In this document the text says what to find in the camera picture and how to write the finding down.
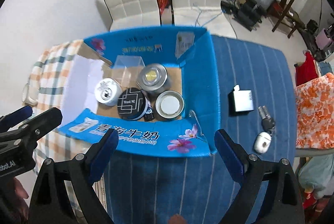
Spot clear plastic box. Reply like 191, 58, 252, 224
111, 55, 145, 87

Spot red bag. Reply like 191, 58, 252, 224
294, 50, 319, 86

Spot silver round tin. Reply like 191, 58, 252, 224
137, 63, 172, 96

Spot plaid checkered cloth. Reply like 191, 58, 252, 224
27, 39, 108, 214

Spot orange floral cloth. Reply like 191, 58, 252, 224
295, 73, 334, 149

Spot brown wooden chair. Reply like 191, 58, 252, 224
268, 0, 305, 39

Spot keys bunch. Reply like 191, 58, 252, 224
258, 105, 276, 135

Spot pink suitcase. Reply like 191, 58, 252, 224
315, 29, 332, 50

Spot person hand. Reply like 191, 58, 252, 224
168, 214, 187, 224

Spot white mug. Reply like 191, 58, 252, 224
22, 83, 39, 106

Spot white earbuds case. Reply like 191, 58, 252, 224
254, 132, 272, 154

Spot blue cardboard milk box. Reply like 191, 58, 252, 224
59, 26, 220, 157

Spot blue striped cloth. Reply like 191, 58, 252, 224
104, 36, 297, 223

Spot white round black lid tin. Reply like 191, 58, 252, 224
117, 87, 152, 121

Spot small lighter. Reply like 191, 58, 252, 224
143, 106, 154, 122

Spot black weight bench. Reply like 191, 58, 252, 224
234, 0, 276, 31

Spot olive tape roll tin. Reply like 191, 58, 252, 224
155, 90, 185, 120

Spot wire clothes hangers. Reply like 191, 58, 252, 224
191, 4, 223, 27

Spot white power adapter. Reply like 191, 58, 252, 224
229, 84, 254, 113

